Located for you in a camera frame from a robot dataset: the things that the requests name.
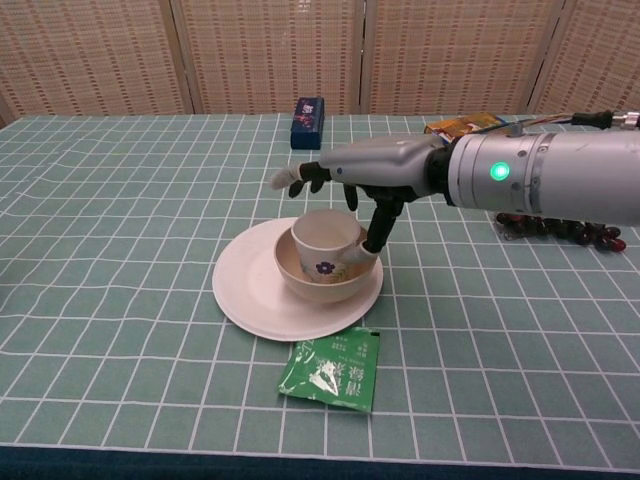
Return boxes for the dark blue long box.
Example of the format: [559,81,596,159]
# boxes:
[290,96,326,150]

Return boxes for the orange blue snack box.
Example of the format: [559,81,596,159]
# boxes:
[424,113,509,139]

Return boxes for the beige bowl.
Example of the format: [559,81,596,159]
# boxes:
[273,227,379,305]

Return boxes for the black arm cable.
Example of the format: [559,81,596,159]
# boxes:
[569,109,640,131]

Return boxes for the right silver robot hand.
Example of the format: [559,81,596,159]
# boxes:
[268,137,449,266]

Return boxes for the white flower print paper cup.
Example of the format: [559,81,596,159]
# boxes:
[291,209,369,287]

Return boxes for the white round plate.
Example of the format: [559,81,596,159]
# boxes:
[211,216,385,342]

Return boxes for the woven bamboo screen panel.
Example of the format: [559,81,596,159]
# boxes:
[0,0,196,126]
[529,0,640,119]
[359,0,569,117]
[172,0,374,116]

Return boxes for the dark red grape bunch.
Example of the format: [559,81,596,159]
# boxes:
[494,212,627,253]

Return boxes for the green tea packet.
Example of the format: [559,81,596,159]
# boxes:
[277,329,382,413]

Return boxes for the teal checkered tablecloth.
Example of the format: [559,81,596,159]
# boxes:
[0,112,640,480]

